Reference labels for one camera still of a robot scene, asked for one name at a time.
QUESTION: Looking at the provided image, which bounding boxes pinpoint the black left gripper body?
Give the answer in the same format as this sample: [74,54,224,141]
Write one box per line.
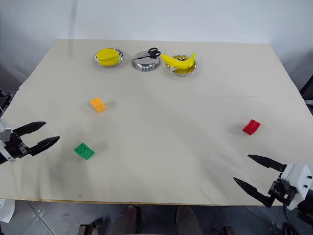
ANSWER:
[3,132,34,161]

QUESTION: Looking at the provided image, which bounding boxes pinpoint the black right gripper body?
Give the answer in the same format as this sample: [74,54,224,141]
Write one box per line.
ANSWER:
[268,172,297,205]

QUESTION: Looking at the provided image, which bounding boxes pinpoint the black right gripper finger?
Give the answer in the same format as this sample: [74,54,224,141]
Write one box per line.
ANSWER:
[233,177,276,209]
[247,154,288,173]

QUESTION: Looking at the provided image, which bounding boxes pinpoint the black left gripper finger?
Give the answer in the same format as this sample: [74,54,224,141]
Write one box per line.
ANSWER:
[11,121,47,137]
[28,136,61,157]

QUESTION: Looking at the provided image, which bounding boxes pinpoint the red toy brick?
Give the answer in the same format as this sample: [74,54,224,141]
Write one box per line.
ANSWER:
[242,119,261,136]

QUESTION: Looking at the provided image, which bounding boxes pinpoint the green toy brick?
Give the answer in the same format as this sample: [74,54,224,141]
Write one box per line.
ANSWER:
[74,142,95,161]

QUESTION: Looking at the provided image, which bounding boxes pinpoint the white plastic bag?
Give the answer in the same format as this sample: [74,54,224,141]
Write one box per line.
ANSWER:
[0,198,16,224]

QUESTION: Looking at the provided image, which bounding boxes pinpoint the orange toy brick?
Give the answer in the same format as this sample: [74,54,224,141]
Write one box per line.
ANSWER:
[89,97,107,114]

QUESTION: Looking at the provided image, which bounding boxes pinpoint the black equipment stand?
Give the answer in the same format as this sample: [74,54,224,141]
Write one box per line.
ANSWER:
[298,73,313,106]

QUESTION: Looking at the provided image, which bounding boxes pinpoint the steel bowl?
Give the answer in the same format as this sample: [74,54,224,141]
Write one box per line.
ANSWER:
[131,50,161,72]
[94,48,124,69]
[164,55,198,77]

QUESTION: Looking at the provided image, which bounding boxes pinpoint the yellow toy starfruit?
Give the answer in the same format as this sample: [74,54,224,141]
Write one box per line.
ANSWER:
[96,48,122,66]

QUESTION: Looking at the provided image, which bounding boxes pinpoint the dark brown rounded shape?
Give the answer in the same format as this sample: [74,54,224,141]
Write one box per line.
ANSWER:
[111,205,142,235]

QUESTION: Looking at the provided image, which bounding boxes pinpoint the yellow toy banana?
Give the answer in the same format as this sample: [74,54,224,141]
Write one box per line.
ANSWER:
[160,51,196,71]

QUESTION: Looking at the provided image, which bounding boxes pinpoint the black scissors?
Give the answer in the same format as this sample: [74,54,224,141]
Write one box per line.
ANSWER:
[134,47,161,62]

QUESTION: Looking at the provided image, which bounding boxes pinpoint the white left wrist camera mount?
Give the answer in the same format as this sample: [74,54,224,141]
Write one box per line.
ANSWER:
[0,118,16,164]

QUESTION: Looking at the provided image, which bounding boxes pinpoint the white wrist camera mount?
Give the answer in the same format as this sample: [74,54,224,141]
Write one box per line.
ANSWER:
[280,163,313,211]
[0,118,16,164]

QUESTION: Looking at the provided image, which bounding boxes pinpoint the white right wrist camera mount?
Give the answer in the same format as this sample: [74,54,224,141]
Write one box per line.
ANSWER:
[280,163,313,211]

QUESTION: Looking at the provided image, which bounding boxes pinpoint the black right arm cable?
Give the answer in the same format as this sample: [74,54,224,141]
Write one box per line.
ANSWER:
[282,203,295,227]

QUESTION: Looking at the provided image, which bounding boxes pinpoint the dark equipment frame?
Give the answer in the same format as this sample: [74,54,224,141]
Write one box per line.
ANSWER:
[0,89,12,111]

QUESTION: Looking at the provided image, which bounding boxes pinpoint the dark metal bracket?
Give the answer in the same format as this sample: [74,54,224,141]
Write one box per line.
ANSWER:
[78,217,104,235]

